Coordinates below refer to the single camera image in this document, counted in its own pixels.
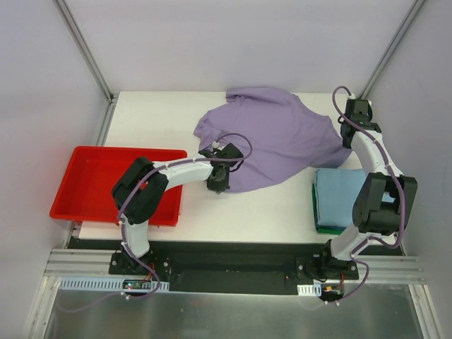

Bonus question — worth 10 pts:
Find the lilac t shirt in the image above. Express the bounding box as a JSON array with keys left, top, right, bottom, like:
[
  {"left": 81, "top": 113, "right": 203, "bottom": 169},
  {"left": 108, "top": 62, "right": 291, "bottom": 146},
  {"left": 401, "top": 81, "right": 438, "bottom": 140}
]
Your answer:
[{"left": 194, "top": 88, "right": 351, "bottom": 193}]

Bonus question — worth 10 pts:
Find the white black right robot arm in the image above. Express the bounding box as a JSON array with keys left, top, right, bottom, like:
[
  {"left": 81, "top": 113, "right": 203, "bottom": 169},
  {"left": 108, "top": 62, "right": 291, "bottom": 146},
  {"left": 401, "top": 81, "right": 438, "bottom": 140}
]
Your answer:
[{"left": 318, "top": 97, "right": 417, "bottom": 279}]

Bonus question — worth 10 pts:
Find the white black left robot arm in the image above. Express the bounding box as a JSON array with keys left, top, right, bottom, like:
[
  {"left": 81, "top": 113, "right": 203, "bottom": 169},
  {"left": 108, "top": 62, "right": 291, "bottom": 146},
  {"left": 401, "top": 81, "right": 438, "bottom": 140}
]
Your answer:
[{"left": 111, "top": 143, "right": 246, "bottom": 275}]

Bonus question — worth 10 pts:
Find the light blue folded t shirt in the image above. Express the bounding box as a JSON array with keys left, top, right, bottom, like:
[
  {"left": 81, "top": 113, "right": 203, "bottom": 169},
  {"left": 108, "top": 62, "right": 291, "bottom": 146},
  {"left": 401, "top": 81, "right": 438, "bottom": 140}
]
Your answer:
[{"left": 312, "top": 167, "right": 396, "bottom": 229}]

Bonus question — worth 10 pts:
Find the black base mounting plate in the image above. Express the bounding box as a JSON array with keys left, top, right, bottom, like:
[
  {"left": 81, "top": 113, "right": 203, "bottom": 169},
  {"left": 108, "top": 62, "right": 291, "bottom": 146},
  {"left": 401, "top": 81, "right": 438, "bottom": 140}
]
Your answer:
[{"left": 66, "top": 237, "right": 403, "bottom": 295}]

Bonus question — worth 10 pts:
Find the green folded t shirt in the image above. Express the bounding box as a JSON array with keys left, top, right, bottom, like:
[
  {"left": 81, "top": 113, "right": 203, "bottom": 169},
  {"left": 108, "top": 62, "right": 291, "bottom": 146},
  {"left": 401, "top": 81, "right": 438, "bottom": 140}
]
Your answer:
[{"left": 311, "top": 184, "right": 345, "bottom": 235}]

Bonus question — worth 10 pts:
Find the red plastic tray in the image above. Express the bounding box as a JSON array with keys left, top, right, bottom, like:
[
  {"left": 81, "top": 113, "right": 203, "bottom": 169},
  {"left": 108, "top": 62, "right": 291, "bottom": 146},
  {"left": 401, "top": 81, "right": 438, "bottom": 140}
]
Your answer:
[{"left": 49, "top": 146, "right": 187, "bottom": 223}]

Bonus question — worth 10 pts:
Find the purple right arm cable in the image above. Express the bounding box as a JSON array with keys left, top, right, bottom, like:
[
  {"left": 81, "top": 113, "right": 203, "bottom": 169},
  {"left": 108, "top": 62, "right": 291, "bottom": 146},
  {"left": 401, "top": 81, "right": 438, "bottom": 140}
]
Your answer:
[{"left": 305, "top": 85, "right": 407, "bottom": 311}]

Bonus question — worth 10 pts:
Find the right aluminium frame post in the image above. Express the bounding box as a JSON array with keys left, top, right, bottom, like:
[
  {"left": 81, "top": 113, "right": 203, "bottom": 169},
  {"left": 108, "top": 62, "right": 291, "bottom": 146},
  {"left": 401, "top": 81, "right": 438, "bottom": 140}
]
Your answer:
[{"left": 359, "top": 0, "right": 429, "bottom": 99}]

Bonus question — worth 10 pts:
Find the aluminium frame post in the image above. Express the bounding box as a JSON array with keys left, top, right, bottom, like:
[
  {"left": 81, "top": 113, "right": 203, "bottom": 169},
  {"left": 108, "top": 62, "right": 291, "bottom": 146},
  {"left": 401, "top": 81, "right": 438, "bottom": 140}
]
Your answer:
[
  {"left": 52, "top": 0, "right": 119, "bottom": 105},
  {"left": 359, "top": 0, "right": 429, "bottom": 99}
]

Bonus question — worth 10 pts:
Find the right perforated cable duct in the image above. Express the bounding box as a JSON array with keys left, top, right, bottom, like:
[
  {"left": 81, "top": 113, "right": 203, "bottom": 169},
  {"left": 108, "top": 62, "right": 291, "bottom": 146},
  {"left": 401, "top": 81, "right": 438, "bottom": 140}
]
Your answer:
[{"left": 297, "top": 284, "right": 322, "bottom": 297}]

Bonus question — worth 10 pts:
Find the perforated cable duct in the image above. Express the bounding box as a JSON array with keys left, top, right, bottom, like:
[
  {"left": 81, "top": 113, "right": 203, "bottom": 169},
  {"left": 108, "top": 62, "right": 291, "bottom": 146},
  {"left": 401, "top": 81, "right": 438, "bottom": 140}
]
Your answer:
[
  {"left": 60, "top": 277, "right": 170, "bottom": 293},
  {"left": 297, "top": 284, "right": 322, "bottom": 297}
]

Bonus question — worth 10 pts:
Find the left perforated cable duct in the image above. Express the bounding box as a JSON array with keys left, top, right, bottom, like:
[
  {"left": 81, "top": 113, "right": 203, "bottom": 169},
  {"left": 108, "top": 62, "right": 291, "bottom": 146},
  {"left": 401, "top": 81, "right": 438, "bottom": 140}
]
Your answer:
[{"left": 60, "top": 277, "right": 170, "bottom": 293}]

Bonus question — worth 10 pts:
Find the left aluminium frame post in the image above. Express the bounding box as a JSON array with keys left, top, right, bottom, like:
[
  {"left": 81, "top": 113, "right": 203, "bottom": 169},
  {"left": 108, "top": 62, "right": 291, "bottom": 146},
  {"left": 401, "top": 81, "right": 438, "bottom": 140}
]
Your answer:
[{"left": 52, "top": 0, "right": 119, "bottom": 105}]

